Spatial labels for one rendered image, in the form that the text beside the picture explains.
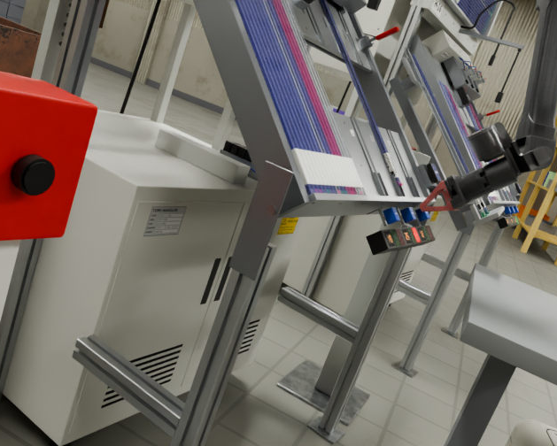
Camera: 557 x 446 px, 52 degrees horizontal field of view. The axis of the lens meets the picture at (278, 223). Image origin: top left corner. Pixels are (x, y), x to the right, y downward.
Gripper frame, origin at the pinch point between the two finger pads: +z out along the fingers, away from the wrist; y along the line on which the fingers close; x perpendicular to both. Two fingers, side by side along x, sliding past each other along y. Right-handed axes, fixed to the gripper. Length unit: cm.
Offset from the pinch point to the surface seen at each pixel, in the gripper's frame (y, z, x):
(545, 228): -693, 44, 12
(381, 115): -19.1, 5.9, -28.6
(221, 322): 53, 22, 10
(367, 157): 10.8, 4.0, -13.0
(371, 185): 15.2, 4.1, -6.6
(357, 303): -40, 41, 15
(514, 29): -819, -23, -284
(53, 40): 47, 43, -55
